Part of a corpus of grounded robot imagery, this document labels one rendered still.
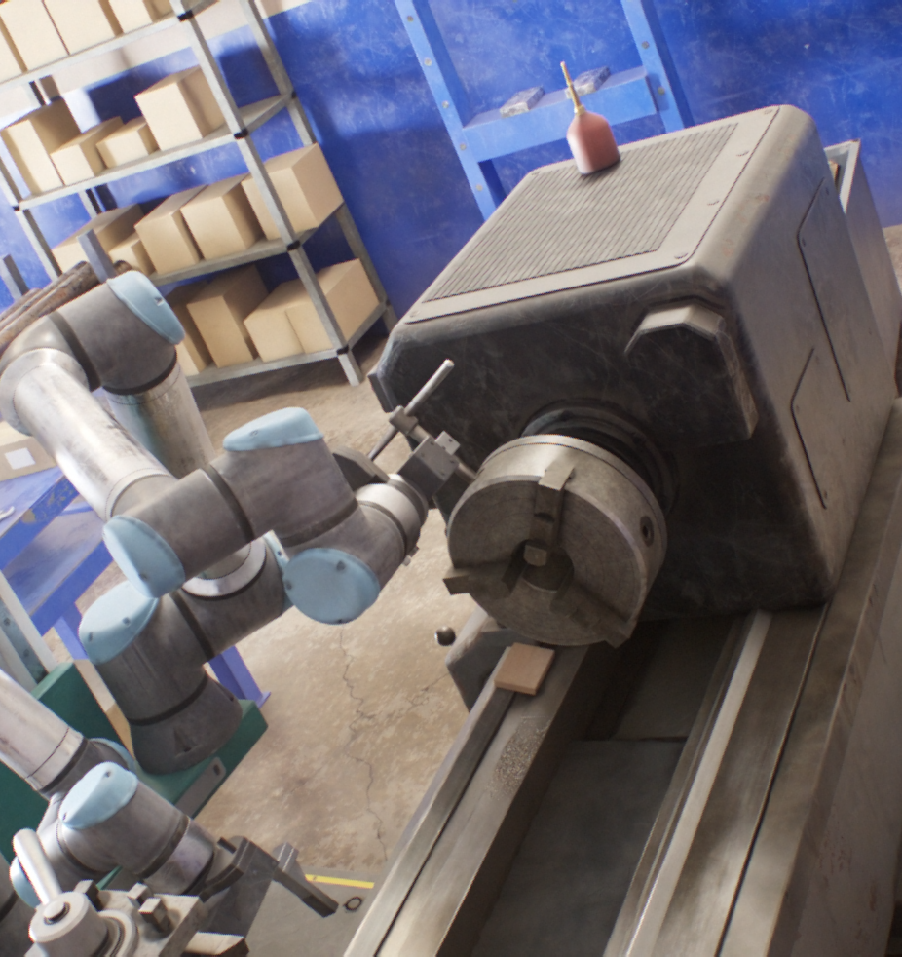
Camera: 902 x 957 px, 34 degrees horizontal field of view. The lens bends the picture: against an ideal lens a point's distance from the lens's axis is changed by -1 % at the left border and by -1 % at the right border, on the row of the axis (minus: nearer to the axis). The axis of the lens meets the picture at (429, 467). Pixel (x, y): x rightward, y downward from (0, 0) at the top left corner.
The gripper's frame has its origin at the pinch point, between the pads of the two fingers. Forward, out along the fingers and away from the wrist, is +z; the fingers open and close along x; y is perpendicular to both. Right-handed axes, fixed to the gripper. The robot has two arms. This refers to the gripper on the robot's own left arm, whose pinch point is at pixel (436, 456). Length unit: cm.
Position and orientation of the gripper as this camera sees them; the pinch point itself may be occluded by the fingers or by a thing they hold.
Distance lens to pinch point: 177.4
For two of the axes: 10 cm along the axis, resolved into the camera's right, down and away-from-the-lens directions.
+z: 3.4, -4.1, 8.5
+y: 7.6, 6.5, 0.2
